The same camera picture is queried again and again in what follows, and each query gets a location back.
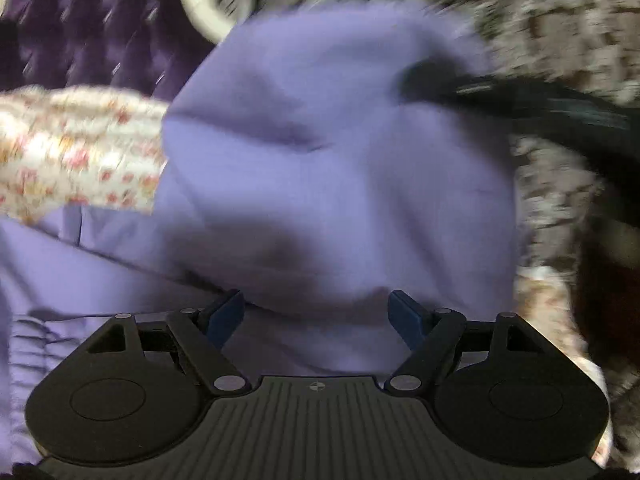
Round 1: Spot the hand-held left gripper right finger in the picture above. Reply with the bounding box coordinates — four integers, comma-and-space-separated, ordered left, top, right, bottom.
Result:
385, 290, 546, 393

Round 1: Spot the lavender zip hoodie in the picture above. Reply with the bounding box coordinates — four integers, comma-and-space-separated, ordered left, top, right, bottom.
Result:
0, 0, 526, 466

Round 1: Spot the purple tufted cream-framed headboard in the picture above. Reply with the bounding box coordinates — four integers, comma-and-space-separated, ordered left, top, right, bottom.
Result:
0, 0, 251, 106

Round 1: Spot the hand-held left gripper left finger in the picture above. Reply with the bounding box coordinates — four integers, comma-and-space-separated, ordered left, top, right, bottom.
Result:
75, 290, 251, 396

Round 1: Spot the grey damask curtain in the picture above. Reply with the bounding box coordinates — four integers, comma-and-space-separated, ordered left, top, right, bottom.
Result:
205, 0, 640, 291

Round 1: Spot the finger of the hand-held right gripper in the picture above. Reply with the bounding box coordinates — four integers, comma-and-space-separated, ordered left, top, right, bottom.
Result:
402, 60, 481, 106

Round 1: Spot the floral bedspread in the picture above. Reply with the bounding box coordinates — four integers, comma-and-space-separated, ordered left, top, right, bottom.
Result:
0, 85, 613, 468

